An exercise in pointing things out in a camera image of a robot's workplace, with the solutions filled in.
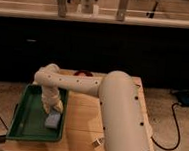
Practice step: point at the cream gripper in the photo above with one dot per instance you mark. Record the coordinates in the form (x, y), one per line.
(56, 104)

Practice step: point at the light blue sponge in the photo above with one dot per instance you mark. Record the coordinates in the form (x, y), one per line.
(53, 119)

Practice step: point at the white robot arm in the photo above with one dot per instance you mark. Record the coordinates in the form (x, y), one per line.
(125, 127)

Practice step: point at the green plastic tray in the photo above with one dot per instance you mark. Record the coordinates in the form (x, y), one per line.
(28, 123)

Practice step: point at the red bowl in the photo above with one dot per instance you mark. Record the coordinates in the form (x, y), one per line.
(83, 73)

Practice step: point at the small metal cube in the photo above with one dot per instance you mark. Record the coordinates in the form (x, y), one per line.
(97, 143)

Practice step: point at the dark blue floor device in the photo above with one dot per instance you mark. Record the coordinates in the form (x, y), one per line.
(183, 98)

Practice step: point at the long wooden shelf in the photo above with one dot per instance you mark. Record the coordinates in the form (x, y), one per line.
(48, 11)

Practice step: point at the wooden post left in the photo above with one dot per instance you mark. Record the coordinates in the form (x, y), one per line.
(61, 8)

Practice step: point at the wooden post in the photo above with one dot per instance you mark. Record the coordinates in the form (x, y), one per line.
(61, 8)
(121, 11)

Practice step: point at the wooden post right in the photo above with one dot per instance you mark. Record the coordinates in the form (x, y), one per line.
(121, 11)

